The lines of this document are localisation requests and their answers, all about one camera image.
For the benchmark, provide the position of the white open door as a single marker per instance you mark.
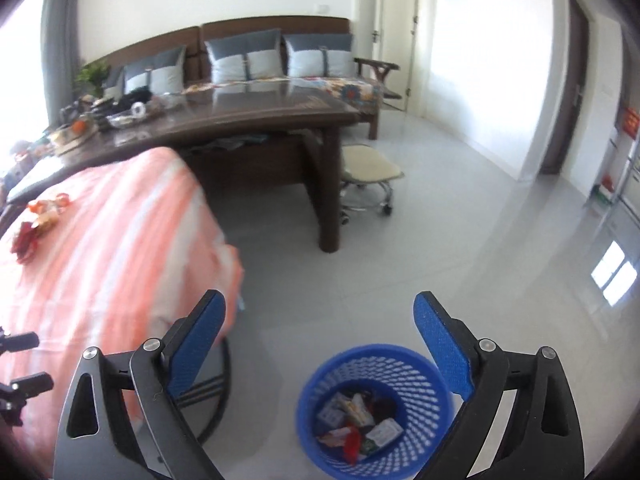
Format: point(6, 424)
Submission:
point(397, 30)

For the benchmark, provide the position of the white snack packet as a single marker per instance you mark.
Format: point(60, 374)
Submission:
point(331, 416)
point(385, 431)
point(356, 405)

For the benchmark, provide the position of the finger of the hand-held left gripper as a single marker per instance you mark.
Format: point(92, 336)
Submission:
point(27, 390)
point(17, 342)

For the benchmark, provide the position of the red wrapper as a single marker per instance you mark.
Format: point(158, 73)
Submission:
point(353, 442)

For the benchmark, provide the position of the red paper poster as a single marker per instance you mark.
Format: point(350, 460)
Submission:
point(631, 125)

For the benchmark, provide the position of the white wall switch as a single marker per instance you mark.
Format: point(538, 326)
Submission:
point(323, 8)

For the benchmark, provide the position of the pink snack wrapper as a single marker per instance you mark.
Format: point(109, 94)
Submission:
point(334, 436)

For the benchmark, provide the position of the blue plastic mesh basket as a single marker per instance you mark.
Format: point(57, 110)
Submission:
point(310, 410)

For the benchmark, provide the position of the brown crumpled wrapper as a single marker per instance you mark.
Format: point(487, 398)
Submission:
point(27, 242)

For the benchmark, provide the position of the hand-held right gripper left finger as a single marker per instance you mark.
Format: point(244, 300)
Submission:
point(197, 340)

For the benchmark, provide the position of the grey and white cushion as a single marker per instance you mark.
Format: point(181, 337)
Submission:
point(315, 57)
point(157, 75)
point(240, 57)

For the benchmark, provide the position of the red and green bag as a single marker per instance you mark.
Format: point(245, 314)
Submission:
point(606, 190)

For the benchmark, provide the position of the brown wooden sofa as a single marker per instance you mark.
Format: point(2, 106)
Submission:
point(240, 27)

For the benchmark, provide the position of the white tape roll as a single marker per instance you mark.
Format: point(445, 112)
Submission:
point(137, 108)

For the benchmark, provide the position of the black cloth bundle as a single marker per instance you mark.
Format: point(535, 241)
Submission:
point(135, 96)

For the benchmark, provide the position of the orange crumpled wrapper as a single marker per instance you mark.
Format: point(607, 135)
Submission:
point(47, 207)

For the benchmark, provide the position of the beige rolling stool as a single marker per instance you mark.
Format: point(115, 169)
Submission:
point(370, 167)

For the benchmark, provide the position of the green snack packet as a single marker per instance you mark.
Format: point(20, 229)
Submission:
point(371, 446)

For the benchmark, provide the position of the grey curtain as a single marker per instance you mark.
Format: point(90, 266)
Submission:
point(60, 45)

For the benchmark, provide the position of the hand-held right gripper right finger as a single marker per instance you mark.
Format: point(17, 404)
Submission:
point(442, 340)

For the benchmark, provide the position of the dark wooden coffee table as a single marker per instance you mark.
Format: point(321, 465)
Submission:
point(225, 115)

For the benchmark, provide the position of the dark brown door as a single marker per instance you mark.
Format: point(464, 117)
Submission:
point(565, 90)

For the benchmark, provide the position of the orange striped cloth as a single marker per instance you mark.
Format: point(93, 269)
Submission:
point(110, 240)

